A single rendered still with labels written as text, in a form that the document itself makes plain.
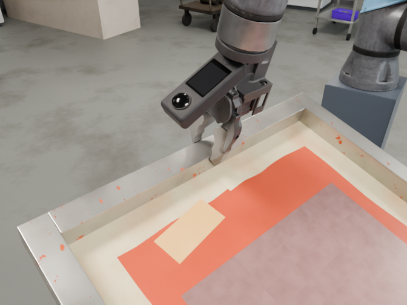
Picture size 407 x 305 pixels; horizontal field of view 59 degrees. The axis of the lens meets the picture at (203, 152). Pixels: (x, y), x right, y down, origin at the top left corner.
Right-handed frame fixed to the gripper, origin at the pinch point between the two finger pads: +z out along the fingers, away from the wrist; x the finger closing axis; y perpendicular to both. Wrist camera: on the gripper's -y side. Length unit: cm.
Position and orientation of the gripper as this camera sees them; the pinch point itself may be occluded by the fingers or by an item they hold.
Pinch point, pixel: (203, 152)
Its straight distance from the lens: 59.5
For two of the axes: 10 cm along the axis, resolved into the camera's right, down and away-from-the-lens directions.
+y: 7.5, -3.7, 5.6
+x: -6.4, -6.2, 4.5
